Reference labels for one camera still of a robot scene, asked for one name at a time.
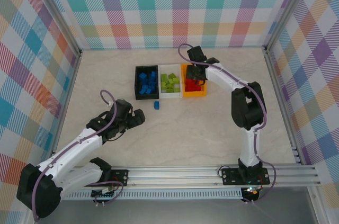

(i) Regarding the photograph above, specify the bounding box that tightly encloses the orange plastic container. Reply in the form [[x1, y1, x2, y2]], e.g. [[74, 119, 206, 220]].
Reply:
[[180, 62, 208, 98]]

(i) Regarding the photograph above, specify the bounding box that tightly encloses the white plastic container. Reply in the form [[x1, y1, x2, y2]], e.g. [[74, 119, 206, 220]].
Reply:
[[158, 64, 183, 100]]

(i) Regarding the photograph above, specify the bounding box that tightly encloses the black plastic container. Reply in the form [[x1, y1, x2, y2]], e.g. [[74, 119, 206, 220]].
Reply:
[[135, 65, 161, 101]]

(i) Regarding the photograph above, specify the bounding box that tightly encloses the grey metal shelf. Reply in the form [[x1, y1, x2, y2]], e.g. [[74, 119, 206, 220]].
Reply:
[[34, 199, 318, 224]]

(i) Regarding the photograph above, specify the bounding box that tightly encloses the circuit board with lights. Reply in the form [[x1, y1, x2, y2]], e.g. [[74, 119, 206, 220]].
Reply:
[[245, 186, 262, 198]]

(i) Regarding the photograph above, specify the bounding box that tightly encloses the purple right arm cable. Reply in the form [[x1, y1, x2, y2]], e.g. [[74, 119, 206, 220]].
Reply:
[[177, 43, 278, 205]]

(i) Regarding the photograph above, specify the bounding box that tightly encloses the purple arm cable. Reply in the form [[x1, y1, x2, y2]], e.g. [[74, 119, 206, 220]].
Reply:
[[177, 43, 278, 205], [31, 90, 124, 222]]

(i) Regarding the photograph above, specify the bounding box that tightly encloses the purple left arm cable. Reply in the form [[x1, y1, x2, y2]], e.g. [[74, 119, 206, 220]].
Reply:
[[31, 90, 124, 222]]

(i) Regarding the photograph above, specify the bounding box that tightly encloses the aluminium side rail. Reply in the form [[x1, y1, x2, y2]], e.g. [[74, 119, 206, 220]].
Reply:
[[46, 49, 83, 169], [263, 48, 305, 166]]

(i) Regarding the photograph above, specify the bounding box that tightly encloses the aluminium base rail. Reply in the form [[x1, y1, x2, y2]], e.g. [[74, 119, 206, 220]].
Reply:
[[29, 167, 323, 189]]

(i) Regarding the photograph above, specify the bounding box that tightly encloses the grey slotted cable duct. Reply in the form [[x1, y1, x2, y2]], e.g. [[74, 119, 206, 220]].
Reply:
[[42, 189, 243, 200]]

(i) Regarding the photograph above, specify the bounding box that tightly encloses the aluminium frame post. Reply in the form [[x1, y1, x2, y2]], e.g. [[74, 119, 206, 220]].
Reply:
[[263, 0, 317, 54], [28, 0, 83, 55]]

